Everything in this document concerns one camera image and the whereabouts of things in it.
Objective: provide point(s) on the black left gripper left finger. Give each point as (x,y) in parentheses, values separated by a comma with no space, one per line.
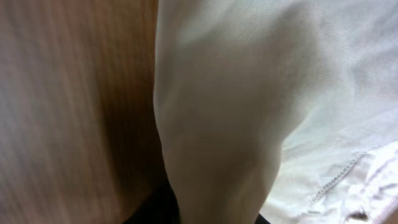
(160,207)

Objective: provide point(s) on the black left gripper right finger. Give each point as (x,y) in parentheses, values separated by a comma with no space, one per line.
(261,220)

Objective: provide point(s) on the beige khaki shorts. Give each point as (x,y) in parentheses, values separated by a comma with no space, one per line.
(280,109)

